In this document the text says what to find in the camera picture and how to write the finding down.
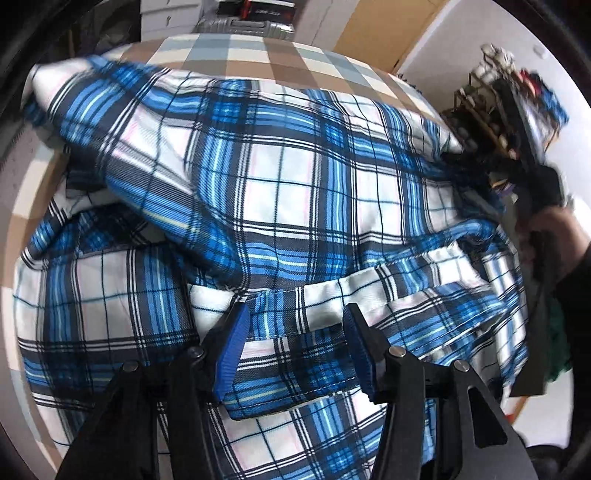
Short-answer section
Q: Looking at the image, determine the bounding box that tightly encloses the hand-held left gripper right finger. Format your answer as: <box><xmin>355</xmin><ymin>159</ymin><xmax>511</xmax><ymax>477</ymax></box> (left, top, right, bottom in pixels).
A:
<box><xmin>342</xmin><ymin>303</ymin><xmax>541</xmax><ymax>480</ymax></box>

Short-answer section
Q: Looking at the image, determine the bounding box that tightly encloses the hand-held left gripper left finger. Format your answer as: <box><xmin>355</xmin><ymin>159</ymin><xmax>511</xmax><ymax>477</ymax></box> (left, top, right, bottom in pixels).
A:
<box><xmin>55</xmin><ymin>302</ymin><xmax>252</xmax><ymax>480</ymax></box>

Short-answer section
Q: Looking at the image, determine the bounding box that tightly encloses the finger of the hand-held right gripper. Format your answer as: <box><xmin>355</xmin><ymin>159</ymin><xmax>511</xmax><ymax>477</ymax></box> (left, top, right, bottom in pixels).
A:
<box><xmin>441</xmin><ymin>151</ymin><xmax>497</xmax><ymax>186</ymax></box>

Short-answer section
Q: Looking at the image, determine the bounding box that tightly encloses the blue plaid shirt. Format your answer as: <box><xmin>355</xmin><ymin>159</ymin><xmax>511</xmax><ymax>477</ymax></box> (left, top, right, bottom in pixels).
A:
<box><xmin>14</xmin><ymin>55</ymin><xmax>529</xmax><ymax>480</ymax></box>

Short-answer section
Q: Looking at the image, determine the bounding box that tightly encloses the person's right hand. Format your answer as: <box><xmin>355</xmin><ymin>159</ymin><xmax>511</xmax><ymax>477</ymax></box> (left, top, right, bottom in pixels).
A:
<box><xmin>517</xmin><ymin>205</ymin><xmax>591</xmax><ymax>284</ymax></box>

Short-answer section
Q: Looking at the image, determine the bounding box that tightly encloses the shoe rack with shoes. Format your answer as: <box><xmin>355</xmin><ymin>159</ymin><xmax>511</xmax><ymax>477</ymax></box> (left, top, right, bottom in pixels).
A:
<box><xmin>441</xmin><ymin>44</ymin><xmax>568</xmax><ymax>158</ymax></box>

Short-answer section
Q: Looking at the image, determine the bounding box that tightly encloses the wooden door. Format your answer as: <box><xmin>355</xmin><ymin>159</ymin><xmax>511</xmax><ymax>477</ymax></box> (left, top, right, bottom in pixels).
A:
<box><xmin>332</xmin><ymin>0</ymin><xmax>451</xmax><ymax>75</ymax></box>

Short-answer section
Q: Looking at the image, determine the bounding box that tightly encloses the green cloth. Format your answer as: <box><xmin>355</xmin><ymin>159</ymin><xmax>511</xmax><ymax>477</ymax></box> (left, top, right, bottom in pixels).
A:
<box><xmin>545</xmin><ymin>300</ymin><xmax>573</xmax><ymax>384</ymax></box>

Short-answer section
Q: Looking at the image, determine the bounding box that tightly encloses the black box with red stripe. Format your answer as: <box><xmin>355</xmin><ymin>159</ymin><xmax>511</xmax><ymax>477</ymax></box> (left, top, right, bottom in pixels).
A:
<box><xmin>217</xmin><ymin>0</ymin><xmax>296</xmax><ymax>21</ymax></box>

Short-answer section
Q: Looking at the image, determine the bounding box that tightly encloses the grey suitcase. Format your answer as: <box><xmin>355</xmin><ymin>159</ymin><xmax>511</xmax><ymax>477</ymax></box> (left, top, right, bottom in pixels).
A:
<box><xmin>196</xmin><ymin>18</ymin><xmax>296</xmax><ymax>40</ymax></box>

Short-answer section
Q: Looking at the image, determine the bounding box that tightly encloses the white drawer desk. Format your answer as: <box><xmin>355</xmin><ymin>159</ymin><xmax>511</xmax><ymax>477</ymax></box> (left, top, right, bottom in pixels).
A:
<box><xmin>139</xmin><ymin>0</ymin><xmax>204</xmax><ymax>42</ymax></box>

